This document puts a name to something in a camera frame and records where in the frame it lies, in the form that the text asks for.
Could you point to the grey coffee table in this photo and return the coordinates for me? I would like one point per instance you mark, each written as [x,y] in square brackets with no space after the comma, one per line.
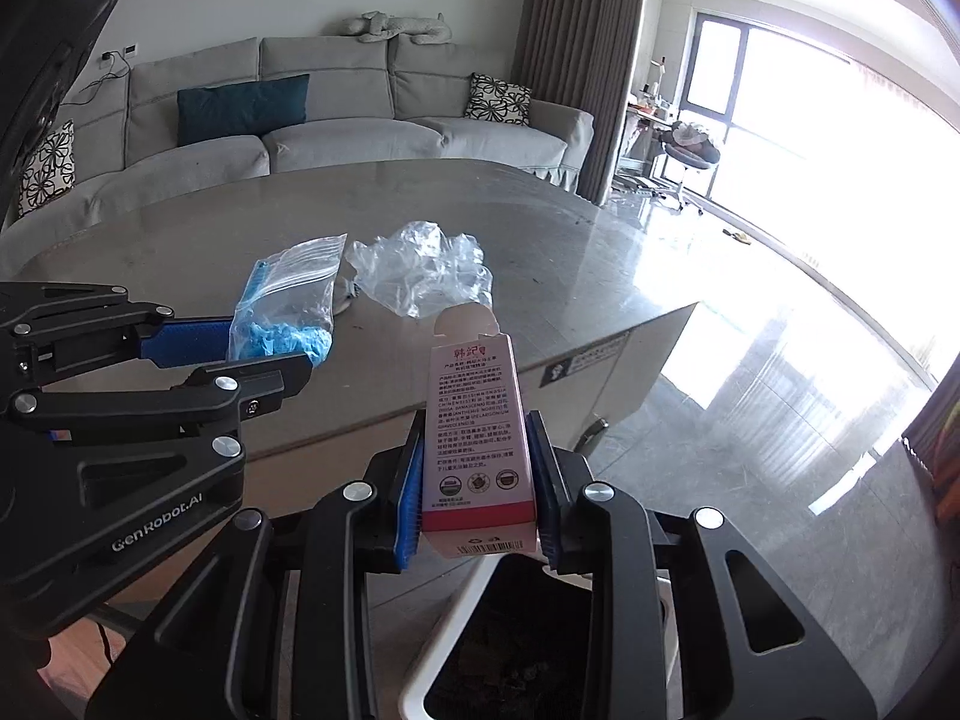
[487,202]

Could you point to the pair of slippers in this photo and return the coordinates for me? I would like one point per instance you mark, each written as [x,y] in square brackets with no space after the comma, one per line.
[739,237]

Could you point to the grey-brown curtain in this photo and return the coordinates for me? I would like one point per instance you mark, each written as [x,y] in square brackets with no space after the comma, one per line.
[577,52]

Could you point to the grey fabric sofa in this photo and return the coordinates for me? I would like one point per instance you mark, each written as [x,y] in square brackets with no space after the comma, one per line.
[360,142]

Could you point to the floral cushion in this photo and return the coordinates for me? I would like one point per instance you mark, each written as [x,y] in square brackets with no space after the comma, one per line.
[46,169]
[496,99]

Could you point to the white plush toy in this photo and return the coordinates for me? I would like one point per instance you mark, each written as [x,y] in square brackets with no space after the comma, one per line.
[397,28]

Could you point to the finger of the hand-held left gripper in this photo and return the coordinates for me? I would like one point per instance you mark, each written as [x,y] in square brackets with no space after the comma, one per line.
[187,339]
[225,390]

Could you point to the chair with clothes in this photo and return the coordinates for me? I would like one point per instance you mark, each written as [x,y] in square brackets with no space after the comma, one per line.
[690,146]

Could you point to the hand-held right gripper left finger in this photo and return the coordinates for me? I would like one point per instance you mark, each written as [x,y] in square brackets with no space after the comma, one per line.
[403,495]

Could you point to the wall socket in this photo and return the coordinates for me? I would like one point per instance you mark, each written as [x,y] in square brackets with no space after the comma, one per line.
[129,52]

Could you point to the large window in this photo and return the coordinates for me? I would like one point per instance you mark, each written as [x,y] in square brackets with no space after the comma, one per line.
[787,105]

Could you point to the white rack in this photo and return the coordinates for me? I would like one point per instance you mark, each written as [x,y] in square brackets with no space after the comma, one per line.
[637,127]

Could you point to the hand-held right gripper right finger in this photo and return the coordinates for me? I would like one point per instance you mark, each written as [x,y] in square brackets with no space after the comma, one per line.
[546,495]

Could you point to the pink cardboard box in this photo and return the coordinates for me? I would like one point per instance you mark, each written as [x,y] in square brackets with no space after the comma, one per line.
[472,427]

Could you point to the white trash bin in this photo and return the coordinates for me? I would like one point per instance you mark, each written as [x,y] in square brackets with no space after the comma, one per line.
[450,615]

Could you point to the teal cushion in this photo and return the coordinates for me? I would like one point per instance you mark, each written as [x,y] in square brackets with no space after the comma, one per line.
[244,109]

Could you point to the clear crumpled plastic bag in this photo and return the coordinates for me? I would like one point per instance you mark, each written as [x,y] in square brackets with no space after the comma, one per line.
[420,270]

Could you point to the zip bag with blue gloves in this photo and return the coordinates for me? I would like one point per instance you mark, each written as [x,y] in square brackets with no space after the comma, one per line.
[285,292]

